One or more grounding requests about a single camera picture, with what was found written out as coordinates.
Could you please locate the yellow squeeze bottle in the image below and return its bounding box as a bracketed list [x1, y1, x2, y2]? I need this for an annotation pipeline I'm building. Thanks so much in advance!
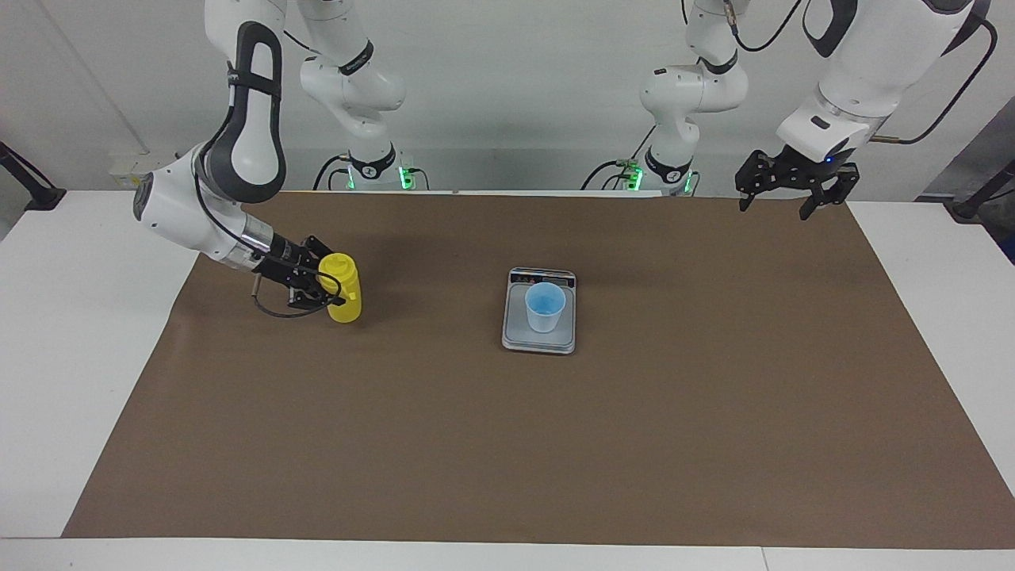
[317, 252, 363, 324]

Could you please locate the light blue plastic cup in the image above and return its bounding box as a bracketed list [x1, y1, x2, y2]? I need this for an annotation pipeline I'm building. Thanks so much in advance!
[524, 282, 568, 334]

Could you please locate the silver digital kitchen scale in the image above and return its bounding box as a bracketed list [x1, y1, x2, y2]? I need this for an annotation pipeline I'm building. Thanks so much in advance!
[501, 267, 577, 355]

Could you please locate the black clamp stand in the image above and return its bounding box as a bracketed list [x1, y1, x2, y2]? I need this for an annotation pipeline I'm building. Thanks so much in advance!
[0, 141, 67, 212]
[944, 159, 1015, 221]

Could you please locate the white power strip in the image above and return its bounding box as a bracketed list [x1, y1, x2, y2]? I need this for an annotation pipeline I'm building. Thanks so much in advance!
[109, 153, 187, 191]

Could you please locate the brown paper table mat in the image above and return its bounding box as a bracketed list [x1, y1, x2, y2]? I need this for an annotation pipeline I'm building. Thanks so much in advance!
[62, 190, 1015, 550]

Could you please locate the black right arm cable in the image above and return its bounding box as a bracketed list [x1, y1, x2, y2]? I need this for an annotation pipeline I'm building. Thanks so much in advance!
[193, 143, 346, 320]

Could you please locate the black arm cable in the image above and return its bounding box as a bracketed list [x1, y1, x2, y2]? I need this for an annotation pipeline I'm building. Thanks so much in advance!
[193, 143, 346, 320]
[682, 0, 998, 145]

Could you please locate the black right base cable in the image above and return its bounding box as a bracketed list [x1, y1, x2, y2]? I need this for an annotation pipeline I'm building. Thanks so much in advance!
[313, 155, 354, 191]

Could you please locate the black base cable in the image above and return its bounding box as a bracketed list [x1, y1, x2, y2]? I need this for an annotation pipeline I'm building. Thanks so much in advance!
[581, 127, 659, 191]
[313, 155, 354, 191]

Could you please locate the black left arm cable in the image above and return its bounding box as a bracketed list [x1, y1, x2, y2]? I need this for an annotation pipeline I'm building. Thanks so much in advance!
[682, 0, 998, 145]

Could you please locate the black left base cable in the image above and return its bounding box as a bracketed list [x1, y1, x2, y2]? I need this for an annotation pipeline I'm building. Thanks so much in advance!
[581, 127, 659, 191]

